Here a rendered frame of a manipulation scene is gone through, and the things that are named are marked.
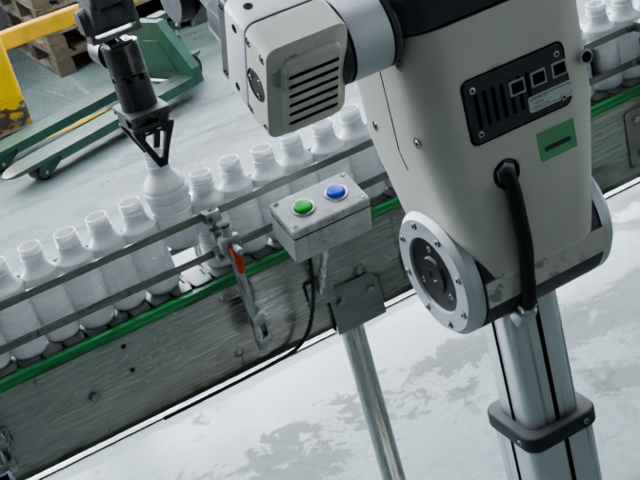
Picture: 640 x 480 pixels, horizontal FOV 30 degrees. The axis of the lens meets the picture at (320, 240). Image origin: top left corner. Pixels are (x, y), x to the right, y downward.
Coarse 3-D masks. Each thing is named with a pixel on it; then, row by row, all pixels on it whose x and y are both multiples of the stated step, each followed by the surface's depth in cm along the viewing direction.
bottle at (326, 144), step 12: (324, 120) 203; (312, 132) 202; (324, 132) 201; (324, 144) 202; (336, 144) 202; (324, 156) 201; (324, 168) 203; (336, 168) 202; (348, 168) 204; (324, 180) 204
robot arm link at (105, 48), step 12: (120, 36) 183; (132, 36) 182; (108, 48) 180; (120, 48) 179; (132, 48) 180; (108, 60) 180; (120, 60) 180; (132, 60) 180; (120, 72) 180; (132, 72) 181
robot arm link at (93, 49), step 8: (80, 16) 176; (136, 16) 180; (80, 24) 177; (88, 24) 177; (128, 24) 182; (136, 24) 180; (80, 32) 179; (88, 32) 177; (112, 32) 179; (120, 32) 179; (128, 32) 180; (88, 40) 180; (96, 40) 178; (104, 40) 178; (88, 48) 189; (96, 48) 185; (96, 56) 185; (104, 64) 185
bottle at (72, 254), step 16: (64, 240) 186; (64, 256) 187; (80, 256) 187; (64, 272) 187; (96, 272) 189; (80, 288) 188; (96, 288) 189; (80, 304) 190; (112, 304) 193; (80, 320) 192; (96, 320) 191
